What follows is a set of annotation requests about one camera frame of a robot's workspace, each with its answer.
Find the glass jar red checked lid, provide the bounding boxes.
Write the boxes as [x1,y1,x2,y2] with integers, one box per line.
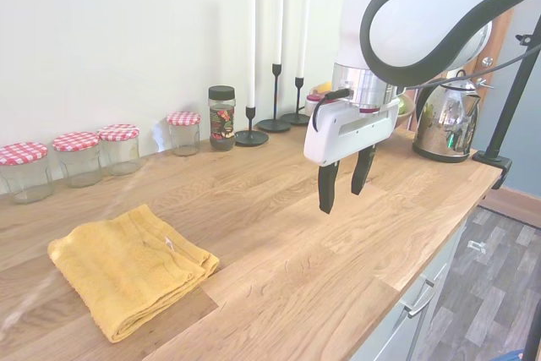
[52,131,103,189]
[97,123,142,178]
[0,141,55,205]
[165,111,202,157]

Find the small jar dark red lid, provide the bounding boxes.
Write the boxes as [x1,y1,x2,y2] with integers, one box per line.
[304,94,323,118]

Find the black candle holder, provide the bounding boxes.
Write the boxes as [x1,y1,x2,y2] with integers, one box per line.
[280,76,314,127]
[233,104,271,147]
[256,63,293,134]

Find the grey cabinet drawers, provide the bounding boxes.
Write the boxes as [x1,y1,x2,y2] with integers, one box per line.
[348,216,469,361]

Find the tall white candle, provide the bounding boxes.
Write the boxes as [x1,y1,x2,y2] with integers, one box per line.
[296,0,314,79]
[246,0,258,109]
[272,0,286,66]

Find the yellow terry towel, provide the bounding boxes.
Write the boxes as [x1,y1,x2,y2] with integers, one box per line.
[46,203,221,344]

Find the black camera stand with clamp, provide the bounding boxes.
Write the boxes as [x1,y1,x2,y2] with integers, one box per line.
[472,8,541,191]

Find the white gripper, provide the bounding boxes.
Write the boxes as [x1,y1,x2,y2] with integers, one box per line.
[303,98,401,216]

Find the black cable to stand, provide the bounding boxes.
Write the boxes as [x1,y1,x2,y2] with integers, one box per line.
[404,48,541,92]

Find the shiny steel kettle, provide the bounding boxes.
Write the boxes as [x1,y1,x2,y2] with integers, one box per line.
[411,68,484,164]

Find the coffee jar black lid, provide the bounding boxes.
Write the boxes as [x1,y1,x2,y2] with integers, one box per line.
[207,85,237,152]

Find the fruit bowl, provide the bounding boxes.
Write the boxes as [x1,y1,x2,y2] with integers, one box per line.
[308,83,418,120]

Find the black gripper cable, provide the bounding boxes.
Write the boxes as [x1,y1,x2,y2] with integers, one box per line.
[311,87,352,132]

